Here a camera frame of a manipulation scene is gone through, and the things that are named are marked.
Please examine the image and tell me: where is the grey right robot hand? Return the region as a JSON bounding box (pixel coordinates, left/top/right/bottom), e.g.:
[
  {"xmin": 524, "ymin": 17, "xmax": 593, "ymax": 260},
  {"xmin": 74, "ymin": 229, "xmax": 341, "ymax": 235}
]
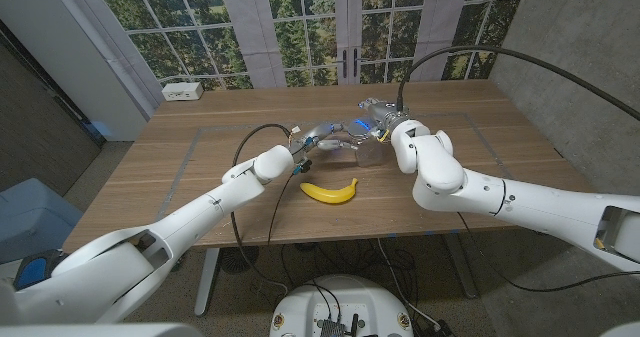
[{"xmin": 349, "ymin": 97, "xmax": 411, "ymax": 146}]

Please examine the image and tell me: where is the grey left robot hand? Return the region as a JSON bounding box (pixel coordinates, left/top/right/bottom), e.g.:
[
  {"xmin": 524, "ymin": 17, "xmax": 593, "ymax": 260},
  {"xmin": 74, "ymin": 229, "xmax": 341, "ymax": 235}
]
[{"xmin": 289, "ymin": 121, "xmax": 361, "ymax": 164}]

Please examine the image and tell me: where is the clear glass jar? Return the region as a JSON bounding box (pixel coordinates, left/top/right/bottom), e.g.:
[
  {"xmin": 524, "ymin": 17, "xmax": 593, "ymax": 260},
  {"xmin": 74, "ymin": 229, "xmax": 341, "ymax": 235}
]
[{"xmin": 355, "ymin": 139, "xmax": 386, "ymax": 168}]

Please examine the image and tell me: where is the yellow toy banana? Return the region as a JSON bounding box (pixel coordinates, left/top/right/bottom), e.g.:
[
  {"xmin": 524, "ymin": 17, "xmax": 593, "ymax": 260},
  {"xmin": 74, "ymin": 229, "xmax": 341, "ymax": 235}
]
[{"xmin": 299, "ymin": 177, "xmax": 359, "ymax": 205}]

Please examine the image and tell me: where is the printed window backdrop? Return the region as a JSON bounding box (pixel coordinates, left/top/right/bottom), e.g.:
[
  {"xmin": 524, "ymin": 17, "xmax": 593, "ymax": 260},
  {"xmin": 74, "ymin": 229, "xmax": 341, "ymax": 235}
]
[{"xmin": 43, "ymin": 0, "xmax": 531, "ymax": 121}]

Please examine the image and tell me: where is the white power outlet box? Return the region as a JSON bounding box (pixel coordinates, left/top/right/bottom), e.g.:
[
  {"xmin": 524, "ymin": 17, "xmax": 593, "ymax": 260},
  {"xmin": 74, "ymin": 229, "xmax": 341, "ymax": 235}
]
[{"xmin": 160, "ymin": 81, "xmax": 205, "ymax": 102}]

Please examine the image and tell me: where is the black round fan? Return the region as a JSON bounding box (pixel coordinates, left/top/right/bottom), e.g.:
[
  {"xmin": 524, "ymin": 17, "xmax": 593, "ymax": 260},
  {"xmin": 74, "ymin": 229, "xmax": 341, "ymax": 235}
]
[{"xmin": 218, "ymin": 246, "xmax": 260, "ymax": 274}]

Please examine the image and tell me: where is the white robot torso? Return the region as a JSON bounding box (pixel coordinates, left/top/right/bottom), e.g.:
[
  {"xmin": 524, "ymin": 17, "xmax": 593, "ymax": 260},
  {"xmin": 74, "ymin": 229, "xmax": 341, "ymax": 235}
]
[{"xmin": 268, "ymin": 275, "xmax": 415, "ymax": 337}]

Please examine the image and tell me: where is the grey table leg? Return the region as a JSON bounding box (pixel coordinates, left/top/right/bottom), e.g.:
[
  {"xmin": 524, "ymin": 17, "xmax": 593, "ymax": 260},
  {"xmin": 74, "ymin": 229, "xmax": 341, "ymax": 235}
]
[{"xmin": 442, "ymin": 231, "xmax": 481, "ymax": 300}]

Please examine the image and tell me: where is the white table leg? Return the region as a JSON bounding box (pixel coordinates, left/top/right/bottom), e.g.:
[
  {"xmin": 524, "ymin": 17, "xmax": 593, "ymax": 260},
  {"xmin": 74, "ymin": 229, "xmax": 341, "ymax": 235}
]
[{"xmin": 193, "ymin": 247, "xmax": 221, "ymax": 318}]

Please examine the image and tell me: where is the black torso electronics module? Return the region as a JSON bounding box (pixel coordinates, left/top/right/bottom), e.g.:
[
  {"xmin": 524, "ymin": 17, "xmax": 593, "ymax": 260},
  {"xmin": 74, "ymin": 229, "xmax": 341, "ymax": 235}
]
[{"xmin": 318, "ymin": 318, "xmax": 347, "ymax": 337}]

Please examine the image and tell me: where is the blue-grey storage bin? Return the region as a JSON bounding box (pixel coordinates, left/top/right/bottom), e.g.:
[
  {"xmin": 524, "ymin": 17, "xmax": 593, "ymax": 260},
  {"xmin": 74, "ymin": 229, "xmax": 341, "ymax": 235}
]
[{"xmin": 0, "ymin": 177, "xmax": 84, "ymax": 266}]

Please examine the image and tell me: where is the blue and black foot pedal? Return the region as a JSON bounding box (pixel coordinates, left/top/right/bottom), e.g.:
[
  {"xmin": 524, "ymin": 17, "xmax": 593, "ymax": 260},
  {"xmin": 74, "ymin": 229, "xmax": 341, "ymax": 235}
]
[{"xmin": 13, "ymin": 249, "xmax": 69, "ymax": 292}]

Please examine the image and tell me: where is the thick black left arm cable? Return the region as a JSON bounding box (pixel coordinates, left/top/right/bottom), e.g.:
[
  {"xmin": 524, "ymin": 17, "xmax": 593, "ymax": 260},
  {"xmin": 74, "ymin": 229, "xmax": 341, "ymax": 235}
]
[{"xmin": 229, "ymin": 123, "xmax": 302, "ymax": 298}]

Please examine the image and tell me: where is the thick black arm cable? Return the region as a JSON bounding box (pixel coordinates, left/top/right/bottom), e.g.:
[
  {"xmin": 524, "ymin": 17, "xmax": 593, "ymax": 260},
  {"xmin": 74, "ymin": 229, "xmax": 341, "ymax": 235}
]
[
  {"xmin": 229, "ymin": 123, "xmax": 302, "ymax": 298},
  {"xmin": 396, "ymin": 45, "xmax": 640, "ymax": 123}
]

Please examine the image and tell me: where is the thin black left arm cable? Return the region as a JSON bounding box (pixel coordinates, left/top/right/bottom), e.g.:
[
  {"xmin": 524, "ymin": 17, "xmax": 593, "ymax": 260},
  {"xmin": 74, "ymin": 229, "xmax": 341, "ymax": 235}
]
[{"xmin": 267, "ymin": 173, "xmax": 297, "ymax": 248}]

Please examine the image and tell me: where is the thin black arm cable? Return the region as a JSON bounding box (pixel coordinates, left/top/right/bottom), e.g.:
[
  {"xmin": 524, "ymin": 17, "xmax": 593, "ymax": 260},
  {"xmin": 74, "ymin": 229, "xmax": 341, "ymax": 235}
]
[
  {"xmin": 267, "ymin": 173, "xmax": 297, "ymax": 248},
  {"xmin": 456, "ymin": 210, "xmax": 640, "ymax": 294}
]

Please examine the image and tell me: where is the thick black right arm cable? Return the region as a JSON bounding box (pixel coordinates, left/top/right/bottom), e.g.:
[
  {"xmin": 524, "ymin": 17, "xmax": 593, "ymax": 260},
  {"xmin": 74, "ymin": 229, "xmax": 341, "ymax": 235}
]
[{"xmin": 396, "ymin": 45, "xmax": 640, "ymax": 123}]

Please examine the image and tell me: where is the black cable on torso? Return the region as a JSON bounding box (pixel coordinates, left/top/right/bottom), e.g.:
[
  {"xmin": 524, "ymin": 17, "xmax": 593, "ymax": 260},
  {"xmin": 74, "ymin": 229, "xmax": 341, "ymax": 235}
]
[{"xmin": 298, "ymin": 280, "xmax": 342, "ymax": 323}]

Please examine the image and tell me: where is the white floor cable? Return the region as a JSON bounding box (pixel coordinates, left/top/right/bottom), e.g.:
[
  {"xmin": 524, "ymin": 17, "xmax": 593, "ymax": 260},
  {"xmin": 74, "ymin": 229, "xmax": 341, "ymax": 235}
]
[{"xmin": 377, "ymin": 238, "xmax": 441, "ymax": 328}]

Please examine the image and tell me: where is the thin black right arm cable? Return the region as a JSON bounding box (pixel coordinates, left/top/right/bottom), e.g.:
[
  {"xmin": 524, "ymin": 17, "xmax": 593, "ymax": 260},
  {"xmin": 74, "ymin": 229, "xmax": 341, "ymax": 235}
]
[{"xmin": 456, "ymin": 210, "xmax": 640, "ymax": 294}]

